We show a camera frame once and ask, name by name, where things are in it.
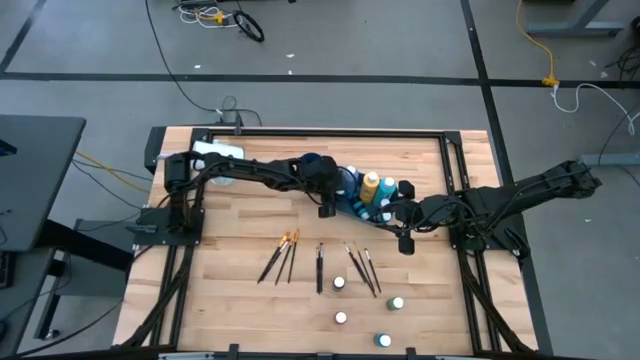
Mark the large turquoise paint bottle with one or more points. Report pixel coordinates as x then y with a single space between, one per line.
384 192

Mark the orange-bristled black paintbrush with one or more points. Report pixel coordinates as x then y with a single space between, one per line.
273 260
285 262
293 257

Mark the small teal paint bottle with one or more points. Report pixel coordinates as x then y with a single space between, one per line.
363 215
385 203

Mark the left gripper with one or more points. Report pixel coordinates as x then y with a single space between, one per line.
322 177

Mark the small black paint bottle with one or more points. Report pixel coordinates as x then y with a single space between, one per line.
338 283

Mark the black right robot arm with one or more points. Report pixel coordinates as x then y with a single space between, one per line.
530 192

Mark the large lavender paint bottle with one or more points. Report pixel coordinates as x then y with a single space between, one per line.
348 184

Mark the thin black paintbrush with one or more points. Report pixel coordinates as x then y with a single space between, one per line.
363 267
359 270
373 271

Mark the black desk base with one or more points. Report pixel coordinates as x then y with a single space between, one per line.
85 247

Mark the small blue paint bottle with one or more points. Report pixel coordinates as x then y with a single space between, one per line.
383 340
385 217

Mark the grey desk foot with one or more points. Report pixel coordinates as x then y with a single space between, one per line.
610 159

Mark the black aluminium table frame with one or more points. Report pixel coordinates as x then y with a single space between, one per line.
350 133

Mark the black device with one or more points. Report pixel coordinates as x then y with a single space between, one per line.
6 148

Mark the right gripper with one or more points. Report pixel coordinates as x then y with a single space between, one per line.
425 215

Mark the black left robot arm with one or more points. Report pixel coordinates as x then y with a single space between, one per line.
250 172

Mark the desk with grey legs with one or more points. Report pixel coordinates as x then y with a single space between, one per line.
575 29

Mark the large yellow paint bottle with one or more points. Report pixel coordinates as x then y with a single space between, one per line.
369 189

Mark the small green paint bottle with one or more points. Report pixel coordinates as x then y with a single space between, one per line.
394 303

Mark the dark blue plastic cup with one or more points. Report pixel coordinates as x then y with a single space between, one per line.
311 156

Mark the black desk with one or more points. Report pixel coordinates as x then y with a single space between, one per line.
35 175

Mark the teal plastic bin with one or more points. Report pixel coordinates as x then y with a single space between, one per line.
350 211

